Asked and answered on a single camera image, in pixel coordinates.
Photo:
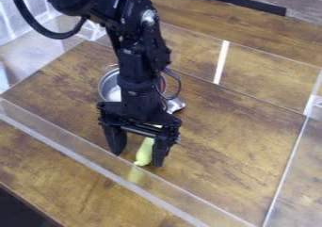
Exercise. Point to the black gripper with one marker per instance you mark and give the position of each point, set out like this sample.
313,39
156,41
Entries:
145,119

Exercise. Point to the green handled metal spoon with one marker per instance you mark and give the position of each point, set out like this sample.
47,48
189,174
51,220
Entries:
145,152

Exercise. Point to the small silver metal pot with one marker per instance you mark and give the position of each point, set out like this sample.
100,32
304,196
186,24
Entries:
118,88

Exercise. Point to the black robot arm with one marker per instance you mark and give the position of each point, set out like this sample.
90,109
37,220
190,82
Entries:
133,25

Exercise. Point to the white red mushroom toy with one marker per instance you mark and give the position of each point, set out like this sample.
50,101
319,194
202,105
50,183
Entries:
162,85

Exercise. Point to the black strip on table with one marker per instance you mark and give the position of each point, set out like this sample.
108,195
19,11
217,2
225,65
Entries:
269,8

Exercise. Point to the clear acrylic enclosure wall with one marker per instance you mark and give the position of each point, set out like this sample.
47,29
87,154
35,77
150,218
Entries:
158,191

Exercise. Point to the clear acrylic bracket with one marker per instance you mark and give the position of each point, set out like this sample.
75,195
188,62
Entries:
91,31

